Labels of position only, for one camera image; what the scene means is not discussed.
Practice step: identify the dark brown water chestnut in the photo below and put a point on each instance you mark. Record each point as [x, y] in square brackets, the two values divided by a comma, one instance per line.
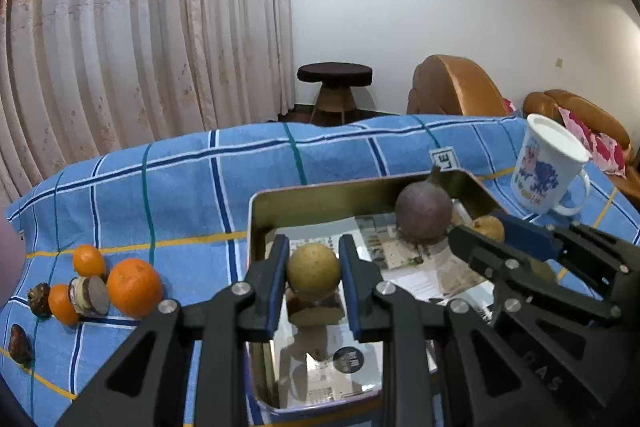
[20, 344]

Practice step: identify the large orange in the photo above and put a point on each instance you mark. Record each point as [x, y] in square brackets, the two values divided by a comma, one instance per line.
[135, 287]

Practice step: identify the pink electric kettle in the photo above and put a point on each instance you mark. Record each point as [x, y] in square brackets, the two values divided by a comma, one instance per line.
[7, 262]

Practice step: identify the brown leather armchair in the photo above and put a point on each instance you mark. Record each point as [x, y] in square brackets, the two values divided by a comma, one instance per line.
[455, 87]

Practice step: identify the dark round wooden stool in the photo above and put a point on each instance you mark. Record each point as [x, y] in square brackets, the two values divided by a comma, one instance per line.
[335, 74]

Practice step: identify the brown leather sofa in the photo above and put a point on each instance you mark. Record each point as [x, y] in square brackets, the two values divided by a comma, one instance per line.
[550, 104]

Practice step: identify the round yellow-green fruit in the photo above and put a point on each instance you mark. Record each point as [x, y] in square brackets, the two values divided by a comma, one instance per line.
[314, 269]

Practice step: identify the white printed cup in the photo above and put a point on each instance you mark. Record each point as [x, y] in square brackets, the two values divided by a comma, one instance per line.
[542, 157]

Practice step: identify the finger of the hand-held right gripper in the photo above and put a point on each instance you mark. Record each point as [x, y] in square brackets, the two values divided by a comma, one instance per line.
[480, 252]
[530, 237]

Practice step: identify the pale floral curtain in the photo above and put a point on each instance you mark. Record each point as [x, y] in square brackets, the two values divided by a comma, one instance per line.
[150, 32]

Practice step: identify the blue checked cloth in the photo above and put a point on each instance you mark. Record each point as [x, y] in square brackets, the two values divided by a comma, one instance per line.
[175, 187]

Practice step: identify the small yellow fruit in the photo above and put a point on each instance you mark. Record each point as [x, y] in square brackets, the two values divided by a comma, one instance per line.
[487, 227]

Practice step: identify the small orange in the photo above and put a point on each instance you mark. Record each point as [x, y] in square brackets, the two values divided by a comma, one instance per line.
[89, 261]
[60, 304]

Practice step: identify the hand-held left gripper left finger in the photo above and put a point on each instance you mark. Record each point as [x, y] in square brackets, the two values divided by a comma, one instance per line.
[277, 292]

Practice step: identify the pink metal tin box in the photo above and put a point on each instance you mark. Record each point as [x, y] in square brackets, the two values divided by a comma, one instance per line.
[325, 202]

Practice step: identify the purple round fruit with stem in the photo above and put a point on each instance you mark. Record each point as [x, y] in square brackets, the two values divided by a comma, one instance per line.
[422, 212]

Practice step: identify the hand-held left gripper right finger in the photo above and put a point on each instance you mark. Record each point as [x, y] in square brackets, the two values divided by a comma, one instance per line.
[349, 292]

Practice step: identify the pink floral cushion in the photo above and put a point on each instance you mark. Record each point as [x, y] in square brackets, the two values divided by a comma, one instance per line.
[600, 144]

